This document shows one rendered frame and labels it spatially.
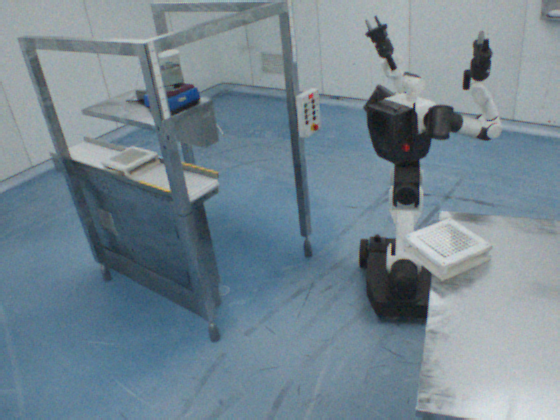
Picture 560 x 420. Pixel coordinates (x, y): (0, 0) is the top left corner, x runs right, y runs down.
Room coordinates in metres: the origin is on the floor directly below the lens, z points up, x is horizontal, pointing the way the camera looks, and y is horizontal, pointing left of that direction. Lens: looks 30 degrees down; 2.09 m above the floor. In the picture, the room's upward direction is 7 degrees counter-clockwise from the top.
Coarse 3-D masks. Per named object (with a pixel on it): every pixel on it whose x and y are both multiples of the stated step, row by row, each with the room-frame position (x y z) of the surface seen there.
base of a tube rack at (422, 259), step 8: (408, 248) 1.60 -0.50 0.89; (416, 256) 1.54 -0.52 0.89; (424, 256) 1.53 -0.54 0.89; (480, 256) 1.49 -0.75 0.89; (488, 256) 1.48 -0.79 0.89; (424, 264) 1.50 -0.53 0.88; (432, 264) 1.48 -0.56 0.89; (464, 264) 1.45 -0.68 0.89; (472, 264) 1.45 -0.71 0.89; (432, 272) 1.45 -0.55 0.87; (448, 272) 1.42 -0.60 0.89; (456, 272) 1.42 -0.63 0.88
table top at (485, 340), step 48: (528, 240) 1.58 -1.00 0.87; (432, 288) 1.37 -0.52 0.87; (480, 288) 1.33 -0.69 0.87; (528, 288) 1.30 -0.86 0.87; (432, 336) 1.14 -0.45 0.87; (480, 336) 1.11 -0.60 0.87; (528, 336) 1.08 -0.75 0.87; (432, 384) 0.95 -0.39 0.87; (480, 384) 0.92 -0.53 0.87; (528, 384) 0.90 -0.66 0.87
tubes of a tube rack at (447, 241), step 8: (440, 232) 1.60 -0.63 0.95; (448, 232) 1.60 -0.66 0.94; (456, 232) 1.60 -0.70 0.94; (432, 240) 1.56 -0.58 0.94; (440, 240) 1.55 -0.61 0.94; (448, 240) 1.54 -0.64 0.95; (456, 240) 1.54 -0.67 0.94; (464, 240) 1.53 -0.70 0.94; (440, 248) 1.50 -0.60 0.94; (448, 248) 1.50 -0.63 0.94; (456, 248) 1.49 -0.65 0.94
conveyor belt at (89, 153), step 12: (84, 144) 3.21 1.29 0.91; (72, 156) 3.01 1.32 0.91; (84, 156) 2.98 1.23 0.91; (96, 156) 2.96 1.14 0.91; (108, 156) 2.93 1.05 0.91; (156, 168) 2.64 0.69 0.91; (144, 180) 2.50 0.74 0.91; (156, 180) 2.48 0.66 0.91; (192, 180) 2.42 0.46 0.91; (204, 180) 2.40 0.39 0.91; (216, 180) 2.40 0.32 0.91; (192, 192) 2.28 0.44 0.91; (204, 192) 2.31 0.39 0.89
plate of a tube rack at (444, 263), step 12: (432, 228) 1.65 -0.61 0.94; (408, 240) 1.60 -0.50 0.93; (420, 240) 1.58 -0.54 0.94; (480, 240) 1.53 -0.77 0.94; (420, 252) 1.52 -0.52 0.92; (432, 252) 1.49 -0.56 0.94; (468, 252) 1.46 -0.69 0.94; (480, 252) 1.46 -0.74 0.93; (444, 264) 1.41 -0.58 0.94; (456, 264) 1.42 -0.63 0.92
